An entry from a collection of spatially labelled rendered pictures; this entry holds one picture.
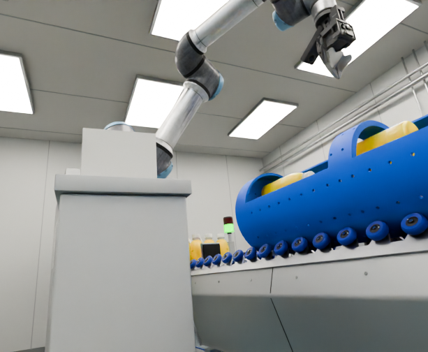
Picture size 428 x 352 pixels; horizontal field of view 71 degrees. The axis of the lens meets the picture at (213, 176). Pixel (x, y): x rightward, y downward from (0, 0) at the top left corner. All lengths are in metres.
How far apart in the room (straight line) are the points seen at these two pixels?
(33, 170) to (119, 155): 5.01
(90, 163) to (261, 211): 0.50
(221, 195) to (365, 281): 5.68
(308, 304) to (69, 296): 0.54
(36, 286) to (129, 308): 4.79
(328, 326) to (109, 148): 0.70
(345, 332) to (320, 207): 0.28
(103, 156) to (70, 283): 0.33
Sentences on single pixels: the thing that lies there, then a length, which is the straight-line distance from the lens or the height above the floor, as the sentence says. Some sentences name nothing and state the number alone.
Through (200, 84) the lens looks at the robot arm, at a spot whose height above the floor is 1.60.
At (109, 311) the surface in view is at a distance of 0.72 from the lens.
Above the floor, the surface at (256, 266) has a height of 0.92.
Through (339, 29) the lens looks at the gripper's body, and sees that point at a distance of 1.00.
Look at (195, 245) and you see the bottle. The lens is 1.54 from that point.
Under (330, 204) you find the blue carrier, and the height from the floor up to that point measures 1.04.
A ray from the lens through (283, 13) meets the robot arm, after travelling 1.15.
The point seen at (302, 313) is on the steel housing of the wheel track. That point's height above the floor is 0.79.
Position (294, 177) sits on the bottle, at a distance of 0.98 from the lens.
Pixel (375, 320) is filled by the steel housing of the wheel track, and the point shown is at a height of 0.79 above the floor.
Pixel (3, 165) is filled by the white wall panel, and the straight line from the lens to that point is 5.93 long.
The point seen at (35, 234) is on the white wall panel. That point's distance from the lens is 5.57.
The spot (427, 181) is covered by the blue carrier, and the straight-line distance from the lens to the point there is 0.65.
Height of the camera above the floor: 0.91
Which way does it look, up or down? 18 degrees up
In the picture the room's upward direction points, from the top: 5 degrees counter-clockwise
